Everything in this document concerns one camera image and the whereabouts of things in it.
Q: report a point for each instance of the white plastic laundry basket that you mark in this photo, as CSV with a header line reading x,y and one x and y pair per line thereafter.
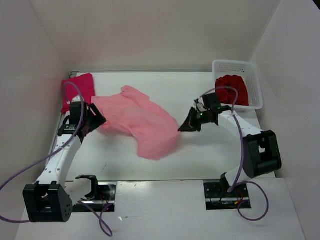
x,y
248,72

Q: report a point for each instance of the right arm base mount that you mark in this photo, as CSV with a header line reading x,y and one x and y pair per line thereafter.
x,y
217,199

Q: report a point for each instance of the dark red t shirt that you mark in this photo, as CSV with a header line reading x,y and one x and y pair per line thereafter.
x,y
226,94

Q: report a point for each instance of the light pink t shirt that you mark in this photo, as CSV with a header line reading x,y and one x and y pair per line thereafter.
x,y
132,113

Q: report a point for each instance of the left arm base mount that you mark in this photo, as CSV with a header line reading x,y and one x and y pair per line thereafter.
x,y
100,195

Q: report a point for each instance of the magenta t shirt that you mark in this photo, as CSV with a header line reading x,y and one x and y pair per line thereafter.
x,y
85,84

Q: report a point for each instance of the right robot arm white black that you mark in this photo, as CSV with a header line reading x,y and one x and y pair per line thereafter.
x,y
260,154

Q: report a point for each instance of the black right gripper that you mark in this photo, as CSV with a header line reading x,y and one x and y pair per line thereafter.
x,y
187,124

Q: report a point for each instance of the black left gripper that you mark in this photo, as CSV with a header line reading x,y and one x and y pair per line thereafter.
x,y
97,117

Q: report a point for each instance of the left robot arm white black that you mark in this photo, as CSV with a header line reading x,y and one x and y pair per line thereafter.
x,y
49,199

